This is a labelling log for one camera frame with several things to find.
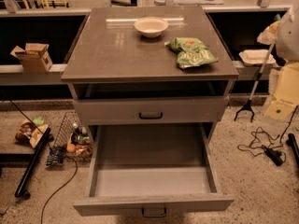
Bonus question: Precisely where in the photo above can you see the green jalapeno chip bag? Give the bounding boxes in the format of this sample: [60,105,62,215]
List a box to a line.
[164,37,218,69]

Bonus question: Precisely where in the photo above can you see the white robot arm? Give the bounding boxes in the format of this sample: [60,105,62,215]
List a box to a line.
[257,3,299,119]

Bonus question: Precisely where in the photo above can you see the closed grey upper drawer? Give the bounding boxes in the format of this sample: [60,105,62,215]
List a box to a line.
[74,97,228,125]

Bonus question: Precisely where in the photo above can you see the grey drawer cabinet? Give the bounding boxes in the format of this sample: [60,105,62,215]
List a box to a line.
[62,7,237,136]

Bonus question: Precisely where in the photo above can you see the open grey middle drawer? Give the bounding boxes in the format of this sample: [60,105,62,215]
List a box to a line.
[74,123,235,217]

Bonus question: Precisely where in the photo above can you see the blue snack bag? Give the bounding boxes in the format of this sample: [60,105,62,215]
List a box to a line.
[45,150,63,167]

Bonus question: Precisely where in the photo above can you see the white paper bowl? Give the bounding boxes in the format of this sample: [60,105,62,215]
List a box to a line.
[134,17,168,38]

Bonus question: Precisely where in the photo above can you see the reacher grabber tool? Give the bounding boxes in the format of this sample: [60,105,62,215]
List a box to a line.
[234,13,283,123]

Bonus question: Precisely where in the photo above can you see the white takeout container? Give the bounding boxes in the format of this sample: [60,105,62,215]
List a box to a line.
[239,49,268,66]

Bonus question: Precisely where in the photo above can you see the brown snack bags pile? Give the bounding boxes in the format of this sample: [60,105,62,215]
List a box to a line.
[15,117,49,148]

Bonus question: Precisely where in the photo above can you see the open cardboard box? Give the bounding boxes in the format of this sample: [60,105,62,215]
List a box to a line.
[10,43,52,73]

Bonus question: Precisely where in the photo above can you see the black pole right edge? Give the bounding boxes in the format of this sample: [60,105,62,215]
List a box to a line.
[286,133,299,168]

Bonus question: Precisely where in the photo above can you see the black tube on floor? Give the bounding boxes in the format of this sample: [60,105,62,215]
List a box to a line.
[14,128,50,200]

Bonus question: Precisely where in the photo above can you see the wire basket with items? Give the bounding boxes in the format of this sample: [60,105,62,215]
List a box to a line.
[53,111,93,162]

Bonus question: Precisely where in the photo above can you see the black floor cable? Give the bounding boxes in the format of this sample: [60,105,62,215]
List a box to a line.
[8,99,78,224]

